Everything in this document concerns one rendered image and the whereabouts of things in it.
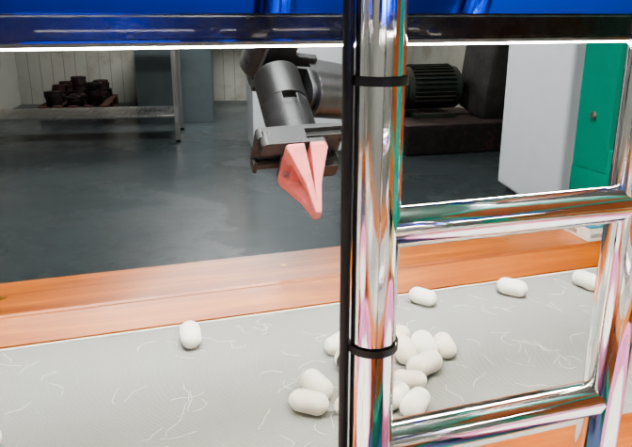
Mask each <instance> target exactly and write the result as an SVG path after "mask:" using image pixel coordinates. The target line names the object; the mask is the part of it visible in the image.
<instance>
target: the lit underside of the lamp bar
mask: <svg viewBox="0 0 632 447"><path fill-rule="evenodd" d="M585 42H628V40H571V41H501V42H431V43H407V45H456V44H520V43H585ZM326 46H343V44H291V45H220V46H151V47H80V48H10V49H0V52H4V51H68V50H133V49H197V48H262V47H326Z"/></svg>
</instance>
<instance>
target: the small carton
mask: <svg viewBox="0 0 632 447"><path fill-rule="evenodd" d="M603 225H604V224H601V225H593V226H585V227H576V228H568V229H562V230H564V231H567V232H570V233H572V234H573V235H575V236H577V237H579V238H582V239H584V240H586V241H588V242H591V241H599V240H601V238H602V231H603Z"/></svg>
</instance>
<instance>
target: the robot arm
mask: <svg viewBox="0 0 632 447"><path fill-rule="evenodd" d="M297 49H298V47H262V48H244V49H243V51H242V53H241V56H240V60H239V63H240V67H241V69H242V70H243V72H244V73H245V74H246V76H247V80H248V84H249V85H250V87H251V90H252V91H256V93H257V96H258V100H259V104H260V107H261V113H262V116H263V120H264V124H265V127H261V128H258V129H256V131H255V134H254V140H253V146H252V151H251V156H250V166H251V170H252V172H253V173H256V172H257V169H268V168H277V173H276V177H277V180H278V184H279V185H280V186H281V187H282V188H283V189H284V190H286V191H287V192H288V193H289V194H290V195H292V196H293V197H294V198H295V199H296V200H298V201H299V202H300V203H301V204H302V205H303V207H304V208H305V209H306V210H307V211H308V213H309V214H310V215H311V217H312V218H313V219H320V217H321V214H322V181H323V177H324V176H332V175H335V174H336V172H337V170H338V167H339V165H338V162H337V161H338V158H339V155H338V153H337V151H338V148H339V145H340V143H341V127H342V122H329V123H316V122H315V119H314V118H321V119H336V120H342V64H341V63H336V62H330V61H324V60H319V59H317V56H316V55H312V54H302V53H297ZM301 185H302V186H301Z"/></svg>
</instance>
